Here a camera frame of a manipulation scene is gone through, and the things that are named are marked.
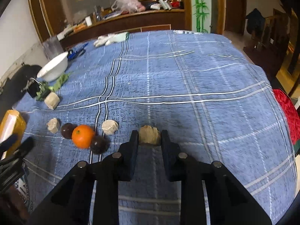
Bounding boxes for orange mandarin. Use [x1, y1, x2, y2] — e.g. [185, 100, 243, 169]
[71, 124, 95, 149]

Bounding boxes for small beige foam chunk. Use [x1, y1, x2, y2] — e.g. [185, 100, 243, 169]
[101, 119, 119, 135]

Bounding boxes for large beige foam chunk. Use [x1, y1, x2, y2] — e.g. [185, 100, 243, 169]
[138, 125, 161, 145]

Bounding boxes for yellow cardboard box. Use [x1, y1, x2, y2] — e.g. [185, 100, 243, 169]
[1, 110, 26, 160]

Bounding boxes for round blue logo sticker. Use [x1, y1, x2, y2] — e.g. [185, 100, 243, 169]
[14, 169, 33, 213]

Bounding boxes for dark plum left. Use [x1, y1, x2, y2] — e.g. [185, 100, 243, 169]
[61, 122, 77, 139]

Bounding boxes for dark plum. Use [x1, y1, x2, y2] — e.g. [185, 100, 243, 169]
[61, 122, 77, 139]
[90, 136, 109, 155]

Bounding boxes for beige foam cube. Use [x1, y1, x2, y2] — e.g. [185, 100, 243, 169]
[44, 92, 60, 110]

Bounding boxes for black binder clip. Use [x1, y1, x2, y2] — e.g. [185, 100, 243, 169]
[21, 78, 42, 98]

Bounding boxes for dark plum right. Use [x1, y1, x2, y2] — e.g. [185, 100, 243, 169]
[90, 136, 109, 155]

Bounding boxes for green artificial leaves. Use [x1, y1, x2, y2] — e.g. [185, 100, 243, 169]
[35, 73, 70, 101]

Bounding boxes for white bowl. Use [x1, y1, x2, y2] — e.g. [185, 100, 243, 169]
[37, 52, 68, 82]

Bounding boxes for blue plaid tablecloth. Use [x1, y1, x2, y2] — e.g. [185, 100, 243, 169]
[16, 31, 297, 224]

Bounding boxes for red quilted cushion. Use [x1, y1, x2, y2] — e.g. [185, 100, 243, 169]
[273, 88, 300, 155]

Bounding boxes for clear plastic jug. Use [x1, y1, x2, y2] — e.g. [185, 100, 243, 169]
[42, 36, 64, 60]

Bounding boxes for blue scissors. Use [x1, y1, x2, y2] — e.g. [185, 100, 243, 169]
[67, 43, 88, 61]

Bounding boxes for white work gloves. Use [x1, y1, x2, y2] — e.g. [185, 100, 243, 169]
[94, 32, 129, 47]

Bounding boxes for white paper cup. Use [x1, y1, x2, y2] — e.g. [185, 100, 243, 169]
[85, 16, 93, 26]

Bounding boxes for wooden counter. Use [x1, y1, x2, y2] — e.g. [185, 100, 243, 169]
[60, 9, 191, 49]

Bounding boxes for dark jacket on chair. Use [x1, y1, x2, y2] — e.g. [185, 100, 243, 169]
[246, 8, 266, 37]

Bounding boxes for pink plastic bag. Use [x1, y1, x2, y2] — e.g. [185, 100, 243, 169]
[111, 0, 146, 14]

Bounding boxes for bamboo painted pillar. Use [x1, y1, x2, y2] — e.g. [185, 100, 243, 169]
[191, 0, 212, 33]

